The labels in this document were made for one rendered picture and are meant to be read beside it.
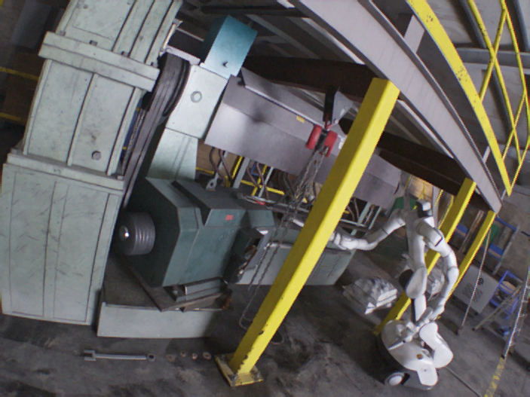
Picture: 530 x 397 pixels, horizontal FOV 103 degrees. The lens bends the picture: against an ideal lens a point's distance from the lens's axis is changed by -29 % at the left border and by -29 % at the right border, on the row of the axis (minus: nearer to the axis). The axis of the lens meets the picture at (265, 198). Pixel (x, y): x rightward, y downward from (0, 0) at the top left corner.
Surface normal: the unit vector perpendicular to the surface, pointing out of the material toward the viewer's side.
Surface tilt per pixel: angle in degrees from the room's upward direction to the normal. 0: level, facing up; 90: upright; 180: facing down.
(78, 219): 90
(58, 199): 90
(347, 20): 90
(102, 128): 90
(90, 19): 80
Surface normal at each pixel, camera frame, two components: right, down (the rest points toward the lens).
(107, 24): 0.56, 0.26
